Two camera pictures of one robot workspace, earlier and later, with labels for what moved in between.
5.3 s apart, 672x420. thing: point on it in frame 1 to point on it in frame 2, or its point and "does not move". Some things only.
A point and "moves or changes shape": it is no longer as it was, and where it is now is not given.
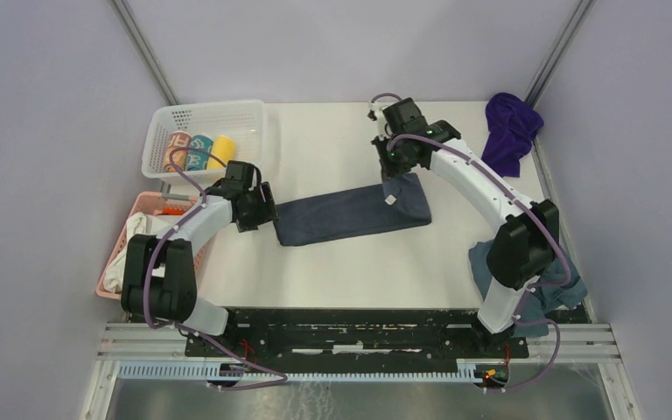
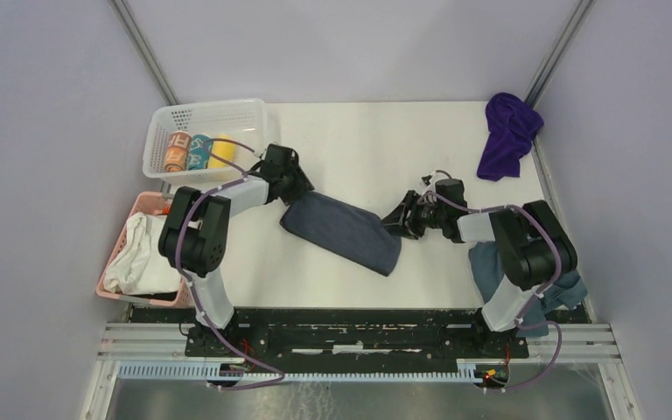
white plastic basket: x=245 y=121 does not move
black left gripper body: x=258 y=212 to x=295 y=182
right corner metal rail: x=557 y=52 does not move
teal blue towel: x=558 y=289 does not move
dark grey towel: x=397 y=203 moves or changes shape
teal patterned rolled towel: x=198 y=160 does not move
